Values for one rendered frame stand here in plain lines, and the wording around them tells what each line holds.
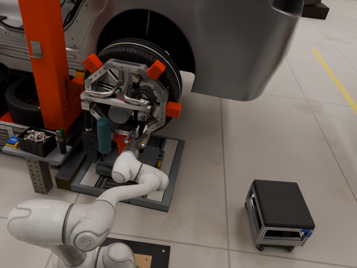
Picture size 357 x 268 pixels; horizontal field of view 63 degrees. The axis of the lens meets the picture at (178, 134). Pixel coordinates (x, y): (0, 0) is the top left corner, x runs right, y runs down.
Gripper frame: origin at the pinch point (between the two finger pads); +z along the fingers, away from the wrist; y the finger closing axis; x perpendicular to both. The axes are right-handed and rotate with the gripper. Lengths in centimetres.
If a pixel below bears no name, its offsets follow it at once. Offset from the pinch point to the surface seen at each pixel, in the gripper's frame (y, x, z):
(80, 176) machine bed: -54, -75, 18
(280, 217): 99, -49, -2
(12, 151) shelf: -89, -38, -5
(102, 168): -36, -66, 23
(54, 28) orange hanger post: -61, 43, 23
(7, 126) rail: -114, -45, 25
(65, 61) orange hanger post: -61, 19, 29
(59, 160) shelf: -55, -38, -4
